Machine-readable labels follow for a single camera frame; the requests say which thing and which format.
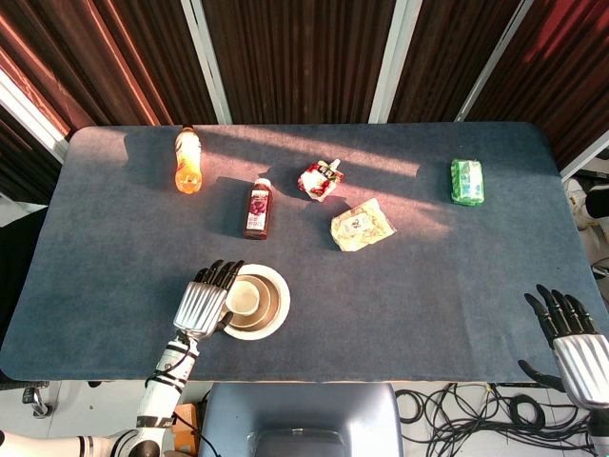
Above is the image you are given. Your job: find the blue table cloth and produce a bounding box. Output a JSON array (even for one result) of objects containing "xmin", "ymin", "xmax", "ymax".
[{"xmin": 0, "ymin": 122, "xmax": 609, "ymax": 384}]

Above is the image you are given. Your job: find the large white ceramic bowl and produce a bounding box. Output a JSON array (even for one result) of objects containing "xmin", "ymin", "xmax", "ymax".
[{"xmin": 222, "ymin": 265, "xmax": 291, "ymax": 342}]

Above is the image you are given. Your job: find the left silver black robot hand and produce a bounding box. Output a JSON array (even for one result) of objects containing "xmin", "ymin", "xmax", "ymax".
[{"xmin": 172, "ymin": 259, "xmax": 246, "ymax": 341}]

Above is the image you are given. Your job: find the orange cardboard box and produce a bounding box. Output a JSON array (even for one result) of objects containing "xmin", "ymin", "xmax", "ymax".
[{"xmin": 170, "ymin": 402, "xmax": 202, "ymax": 452}]

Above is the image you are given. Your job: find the green snack packet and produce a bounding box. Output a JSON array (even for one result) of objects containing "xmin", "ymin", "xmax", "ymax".
[{"xmin": 449, "ymin": 158, "xmax": 486, "ymax": 207}]

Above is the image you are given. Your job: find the orange drink plastic bottle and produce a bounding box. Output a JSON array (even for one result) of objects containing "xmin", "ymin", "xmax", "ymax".
[{"xmin": 173, "ymin": 124, "xmax": 206, "ymax": 194}]

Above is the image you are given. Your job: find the small cream ceramic bowl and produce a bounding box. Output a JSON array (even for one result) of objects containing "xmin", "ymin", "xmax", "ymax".
[{"xmin": 224, "ymin": 280, "xmax": 261, "ymax": 316}]

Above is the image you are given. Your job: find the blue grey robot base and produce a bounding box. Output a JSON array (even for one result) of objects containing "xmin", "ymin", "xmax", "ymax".
[{"xmin": 197, "ymin": 382, "xmax": 404, "ymax": 457}]

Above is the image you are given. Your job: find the beige snack packet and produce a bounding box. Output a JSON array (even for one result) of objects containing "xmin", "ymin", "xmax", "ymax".
[{"xmin": 330, "ymin": 198, "xmax": 398, "ymax": 252}]

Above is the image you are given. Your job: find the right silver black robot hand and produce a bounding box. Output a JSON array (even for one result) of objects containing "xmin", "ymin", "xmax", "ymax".
[{"xmin": 518, "ymin": 284, "xmax": 609, "ymax": 410}]

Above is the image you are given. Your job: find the black cable tangle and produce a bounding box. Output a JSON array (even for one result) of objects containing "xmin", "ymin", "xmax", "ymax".
[{"xmin": 395, "ymin": 382, "xmax": 597, "ymax": 457}]

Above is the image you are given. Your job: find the dark red juice bottle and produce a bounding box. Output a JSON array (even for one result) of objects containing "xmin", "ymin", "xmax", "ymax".
[{"xmin": 243, "ymin": 177, "xmax": 275, "ymax": 241}]

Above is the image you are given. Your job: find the red white spout pouch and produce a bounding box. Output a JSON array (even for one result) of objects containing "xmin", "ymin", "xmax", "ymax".
[{"xmin": 298, "ymin": 158, "xmax": 345, "ymax": 203}]

